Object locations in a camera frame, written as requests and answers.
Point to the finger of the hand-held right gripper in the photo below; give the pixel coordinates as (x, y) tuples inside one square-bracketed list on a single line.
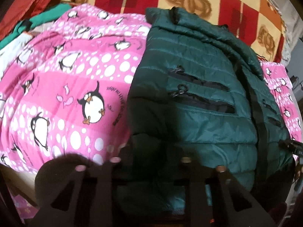
[(290, 145)]

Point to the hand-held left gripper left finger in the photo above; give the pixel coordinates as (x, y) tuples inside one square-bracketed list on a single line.
[(71, 194)]

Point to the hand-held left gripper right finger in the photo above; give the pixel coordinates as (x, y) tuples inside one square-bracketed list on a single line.
[(213, 194)]

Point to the dark green puffer jacket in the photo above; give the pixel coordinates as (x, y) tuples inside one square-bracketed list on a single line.
[(201, 123)]

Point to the pink penguin print blanket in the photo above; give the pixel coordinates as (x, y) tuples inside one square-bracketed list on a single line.
[(82, 75)]

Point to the pale floral cloth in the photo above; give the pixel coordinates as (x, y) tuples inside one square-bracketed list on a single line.
[(284, 9)]

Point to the red orange rose print quilt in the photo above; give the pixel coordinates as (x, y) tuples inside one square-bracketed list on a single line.
[(201, 0)]

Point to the green cloth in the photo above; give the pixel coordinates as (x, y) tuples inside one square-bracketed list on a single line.
[(40, 19)]

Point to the red heart-shaped ruffled cushion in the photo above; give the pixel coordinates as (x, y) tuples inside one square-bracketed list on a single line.
[(35, 2)]

